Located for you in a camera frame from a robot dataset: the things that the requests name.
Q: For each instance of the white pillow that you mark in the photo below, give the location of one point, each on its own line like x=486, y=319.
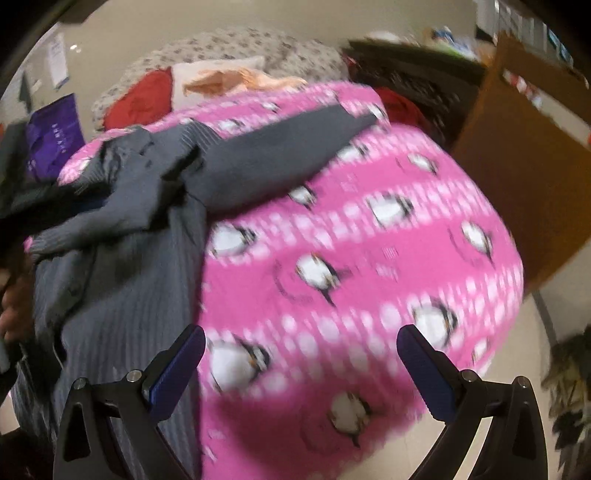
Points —
x=182, y=76

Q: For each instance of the purple cloth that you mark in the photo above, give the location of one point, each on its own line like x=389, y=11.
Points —
x=51, y=138

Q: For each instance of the pink penguin print blanket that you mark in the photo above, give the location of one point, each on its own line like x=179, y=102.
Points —
x=369, y=258

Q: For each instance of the white wall paper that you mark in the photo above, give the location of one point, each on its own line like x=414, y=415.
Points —
x=57, y=60

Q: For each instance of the dark carved wooden cabinet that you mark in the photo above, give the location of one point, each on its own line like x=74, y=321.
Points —
x=429, y=92

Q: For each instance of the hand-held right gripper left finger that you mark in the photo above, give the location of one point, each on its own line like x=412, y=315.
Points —
x=178, y=369

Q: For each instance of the potted plant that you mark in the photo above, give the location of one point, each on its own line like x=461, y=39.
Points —
x=570, y=383

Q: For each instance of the grey floral bedding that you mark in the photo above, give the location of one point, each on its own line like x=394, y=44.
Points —
x=286, y=50

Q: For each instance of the red cloth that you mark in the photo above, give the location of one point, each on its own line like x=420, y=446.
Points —
x=401, y=108

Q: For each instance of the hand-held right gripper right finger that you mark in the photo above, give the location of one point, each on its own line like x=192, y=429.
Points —
x=427, y=378

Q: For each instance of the red cushion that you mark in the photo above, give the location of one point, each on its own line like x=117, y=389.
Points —
x=143, y=101

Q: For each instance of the clutter on cabinet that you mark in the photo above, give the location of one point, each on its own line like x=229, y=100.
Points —
x=450, y=41

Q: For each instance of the person's left hand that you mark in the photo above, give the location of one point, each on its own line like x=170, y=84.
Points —
x=14, y=307

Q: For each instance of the grey striped shirt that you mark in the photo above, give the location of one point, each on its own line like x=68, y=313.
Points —
x=115, y=300

